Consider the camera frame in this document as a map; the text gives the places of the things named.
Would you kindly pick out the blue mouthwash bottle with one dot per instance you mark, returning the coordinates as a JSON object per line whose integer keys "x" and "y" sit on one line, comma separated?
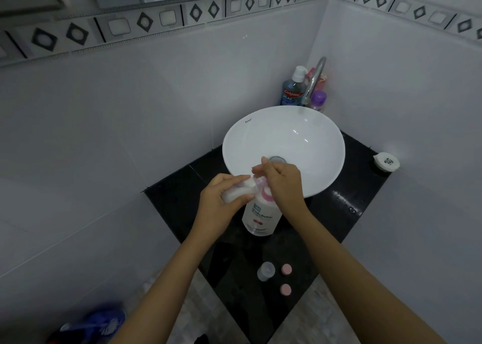
{"x": 293, "y": 87}

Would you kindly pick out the chrome curved faucet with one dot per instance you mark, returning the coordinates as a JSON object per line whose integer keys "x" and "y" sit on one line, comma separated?
{"x": 314, "y": 78}

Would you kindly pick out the person's right hand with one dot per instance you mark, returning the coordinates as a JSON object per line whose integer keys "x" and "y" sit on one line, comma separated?
{"x": 286, "y": 185}

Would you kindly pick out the person's right forearm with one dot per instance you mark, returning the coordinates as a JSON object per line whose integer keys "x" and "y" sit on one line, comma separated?
{"x": 354, "y": 279}

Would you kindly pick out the person's right fingers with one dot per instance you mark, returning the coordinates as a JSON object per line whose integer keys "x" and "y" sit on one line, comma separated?
{"x": 264, "y": 166}

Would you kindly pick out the person's left thumb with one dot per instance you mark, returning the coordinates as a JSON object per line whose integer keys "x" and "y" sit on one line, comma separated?
{"x": 241, "y": 200}

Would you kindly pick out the person's left hand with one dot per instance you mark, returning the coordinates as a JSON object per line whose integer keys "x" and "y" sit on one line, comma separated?
{"x": 212, "y": 208}

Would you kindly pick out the pink tube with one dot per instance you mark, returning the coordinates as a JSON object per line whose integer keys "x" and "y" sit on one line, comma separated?
{"x": 321, "y": 78}

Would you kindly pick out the white round basin sink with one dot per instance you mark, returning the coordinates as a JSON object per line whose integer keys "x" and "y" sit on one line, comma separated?
{"x": 286, "y": 136}

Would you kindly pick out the small clear plastic bottle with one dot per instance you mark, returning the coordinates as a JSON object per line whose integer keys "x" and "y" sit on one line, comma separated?
{"x": 266, "y": 272}

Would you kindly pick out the small white squeeze bottle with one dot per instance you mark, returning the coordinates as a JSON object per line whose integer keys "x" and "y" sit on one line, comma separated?
{"x": 243, "y": 190}

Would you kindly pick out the white round lidded container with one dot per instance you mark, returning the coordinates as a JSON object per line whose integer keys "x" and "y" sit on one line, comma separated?
{"x": 386, "y": 162}

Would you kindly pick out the large white pink-pump bottle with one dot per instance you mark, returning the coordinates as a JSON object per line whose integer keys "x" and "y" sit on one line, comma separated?
{"x": 261, "y": 217}

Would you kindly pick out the chrome sink drain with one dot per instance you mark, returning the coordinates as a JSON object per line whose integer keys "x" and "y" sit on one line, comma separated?
{"x": 278, "y": 159}

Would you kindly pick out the person's left forearm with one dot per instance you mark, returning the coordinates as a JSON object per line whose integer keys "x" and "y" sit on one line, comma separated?
{"x": 165, "y": 291}

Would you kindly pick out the blue slipper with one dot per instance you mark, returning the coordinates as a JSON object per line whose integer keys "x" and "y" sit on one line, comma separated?
{"x": 94, "y": 325}

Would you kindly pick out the pink round cap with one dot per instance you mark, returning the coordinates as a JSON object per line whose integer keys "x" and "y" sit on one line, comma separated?
{"x": 287, "y": 269}
{"x": 285, "y": 289}

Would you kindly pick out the purple-capped white bottle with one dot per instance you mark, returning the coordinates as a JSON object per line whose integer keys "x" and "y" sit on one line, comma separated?
{"x": 319, "y": 101}

